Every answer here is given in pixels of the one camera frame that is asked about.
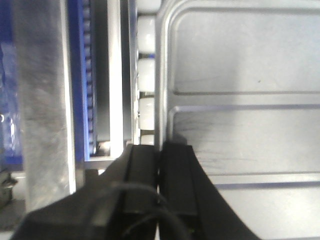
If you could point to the left steel divider rail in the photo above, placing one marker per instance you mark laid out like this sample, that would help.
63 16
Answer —
41 34

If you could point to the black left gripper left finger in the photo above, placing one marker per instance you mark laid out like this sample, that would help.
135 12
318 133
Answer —
101 208

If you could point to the centre-left roller track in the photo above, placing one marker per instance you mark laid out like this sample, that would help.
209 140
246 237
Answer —
142 34

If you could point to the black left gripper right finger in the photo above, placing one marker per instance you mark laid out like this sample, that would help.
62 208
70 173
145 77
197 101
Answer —
194 199

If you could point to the ribbed silver metal tray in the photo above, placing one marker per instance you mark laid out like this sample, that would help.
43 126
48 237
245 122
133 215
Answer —
239 81

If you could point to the blue bin lower left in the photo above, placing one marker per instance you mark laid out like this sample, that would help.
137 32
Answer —
10 136

